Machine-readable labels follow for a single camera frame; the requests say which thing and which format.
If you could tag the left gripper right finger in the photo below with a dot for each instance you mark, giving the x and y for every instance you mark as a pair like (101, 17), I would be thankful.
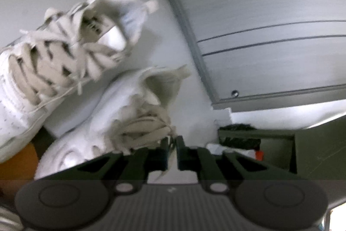
(225, 173)

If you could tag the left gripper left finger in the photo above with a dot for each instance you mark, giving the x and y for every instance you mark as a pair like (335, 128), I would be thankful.
(119, 172)

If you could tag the white patterned sneaker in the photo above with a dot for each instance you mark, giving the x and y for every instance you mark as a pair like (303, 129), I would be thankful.
(131, 114)

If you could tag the white sneaker with beige laces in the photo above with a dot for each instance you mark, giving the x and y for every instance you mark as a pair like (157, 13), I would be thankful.
(41, 68)

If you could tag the white plastic bag red print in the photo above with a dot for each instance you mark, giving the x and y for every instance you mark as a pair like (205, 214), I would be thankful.
(217, 149)

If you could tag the orange cat-shaped floor mat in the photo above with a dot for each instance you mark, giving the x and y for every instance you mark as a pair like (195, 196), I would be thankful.
(21, 168)

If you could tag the grey door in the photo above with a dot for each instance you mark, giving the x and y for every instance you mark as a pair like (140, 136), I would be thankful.
(263, 54)

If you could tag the dark shoe rack frame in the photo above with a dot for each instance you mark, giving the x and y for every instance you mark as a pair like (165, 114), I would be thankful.
(316, 153)

